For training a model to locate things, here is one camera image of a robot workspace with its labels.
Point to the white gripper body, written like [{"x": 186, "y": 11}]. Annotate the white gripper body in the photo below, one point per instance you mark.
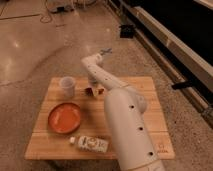
[{"x": 92, "y": 81}]

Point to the red pepper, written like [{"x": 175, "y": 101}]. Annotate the red pepper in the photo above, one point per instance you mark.
[{"x": 94, "y": 91}]

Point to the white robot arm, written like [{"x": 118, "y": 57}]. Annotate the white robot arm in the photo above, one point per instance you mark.
[{"x": 124, "y": 107}]

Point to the white ceramic cup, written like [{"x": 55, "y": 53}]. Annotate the white ceramic cup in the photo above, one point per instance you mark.
[{"x": 67, "y": 84}]

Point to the wooden table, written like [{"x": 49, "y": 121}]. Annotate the wooden table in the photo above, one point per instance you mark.
[{"x": 47, "y": 145}]

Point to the orange plate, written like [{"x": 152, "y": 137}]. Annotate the orange plate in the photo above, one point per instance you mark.
[{"x": 64, "y": 118}]

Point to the black box on floor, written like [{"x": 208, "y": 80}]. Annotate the black box on floor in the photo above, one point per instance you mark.
[{"x": 126, "y": 31}]

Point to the white plastic bottle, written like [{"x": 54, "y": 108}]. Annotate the white plastic bottle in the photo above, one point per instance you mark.
[{"x": 90, "y": 143}]

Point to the black wall bracket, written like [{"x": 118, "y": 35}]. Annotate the black wall bracket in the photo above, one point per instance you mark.
[{"x": 182, "y": 85}]

